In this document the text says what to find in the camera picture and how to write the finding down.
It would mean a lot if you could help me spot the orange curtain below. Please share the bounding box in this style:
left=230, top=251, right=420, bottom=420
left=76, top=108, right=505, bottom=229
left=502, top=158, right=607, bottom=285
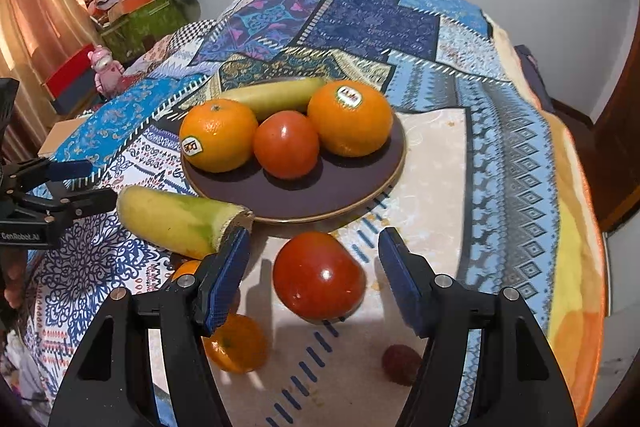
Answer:
left=1, top=0, right=98, bottom=158

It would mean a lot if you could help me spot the orange with white sticker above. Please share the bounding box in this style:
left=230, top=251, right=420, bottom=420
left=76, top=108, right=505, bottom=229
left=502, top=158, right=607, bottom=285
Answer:
left=179, top=98, right=258, bottom=173

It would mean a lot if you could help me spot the brown wooden door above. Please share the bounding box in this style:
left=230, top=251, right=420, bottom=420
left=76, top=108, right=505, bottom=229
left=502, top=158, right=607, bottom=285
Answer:
left=596, top=25, right=639, bottom=232

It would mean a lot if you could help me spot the pile of clothes and boxes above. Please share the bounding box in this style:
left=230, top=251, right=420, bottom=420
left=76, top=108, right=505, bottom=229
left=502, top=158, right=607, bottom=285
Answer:
left=85, top=0, right=201, bottom=64

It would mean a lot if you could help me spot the cardboard box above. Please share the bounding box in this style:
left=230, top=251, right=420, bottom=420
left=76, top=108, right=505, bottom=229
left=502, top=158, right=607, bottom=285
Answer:
left=38, top=116, right=89, bottom=157

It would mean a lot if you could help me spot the small mandarin orange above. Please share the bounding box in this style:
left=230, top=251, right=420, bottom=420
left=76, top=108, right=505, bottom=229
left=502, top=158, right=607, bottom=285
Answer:
left=203, top=313, right=269, bottom=374
left=171, top=260, right=201, bottom=281

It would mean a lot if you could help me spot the long yellow-green banana piece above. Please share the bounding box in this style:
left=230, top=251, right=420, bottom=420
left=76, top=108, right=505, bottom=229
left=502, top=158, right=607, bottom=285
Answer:
left=219, top=77, right=326, bottom=121

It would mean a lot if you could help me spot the left human hand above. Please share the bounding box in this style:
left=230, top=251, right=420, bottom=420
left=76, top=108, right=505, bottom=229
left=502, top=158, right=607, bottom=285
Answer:
left=1, top=247, right=27, bottom=310

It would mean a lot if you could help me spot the dark red lychee fruit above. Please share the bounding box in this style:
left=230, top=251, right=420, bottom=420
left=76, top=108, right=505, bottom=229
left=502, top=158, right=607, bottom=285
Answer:
left=382, top=345, right=422, bottom=387

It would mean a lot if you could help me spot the orange with Dole sticker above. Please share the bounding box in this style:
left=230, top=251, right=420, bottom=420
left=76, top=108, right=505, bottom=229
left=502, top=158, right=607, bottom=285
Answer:
left=307, top=80, right=394, bottom=157

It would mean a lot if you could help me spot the pink plush toy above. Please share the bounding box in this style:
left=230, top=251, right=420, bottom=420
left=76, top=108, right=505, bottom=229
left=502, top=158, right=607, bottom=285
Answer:
left=88, top=46, right=124, bottom=98

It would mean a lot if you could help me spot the dark purple ceramic plate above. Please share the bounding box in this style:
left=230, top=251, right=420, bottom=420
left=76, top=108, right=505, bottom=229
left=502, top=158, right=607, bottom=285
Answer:
left=182, top=118, right=407, bottom=225

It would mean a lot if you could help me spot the red tomato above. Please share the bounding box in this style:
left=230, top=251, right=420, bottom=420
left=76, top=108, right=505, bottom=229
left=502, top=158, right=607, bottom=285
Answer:
left=272, top=231, right=367, bottom=322
left=253, top=110, right=320, bottom=180

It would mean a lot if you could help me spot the cut yellow-green banana piece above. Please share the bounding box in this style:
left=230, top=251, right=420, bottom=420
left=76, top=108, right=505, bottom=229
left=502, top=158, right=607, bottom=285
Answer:
left=116, top=185, right=255, bottom=260

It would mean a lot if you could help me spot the patchwork patterned bedspread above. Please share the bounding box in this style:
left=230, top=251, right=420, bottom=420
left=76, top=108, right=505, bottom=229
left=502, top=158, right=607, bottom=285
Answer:
left=56, top=0, right=605, bottom=426

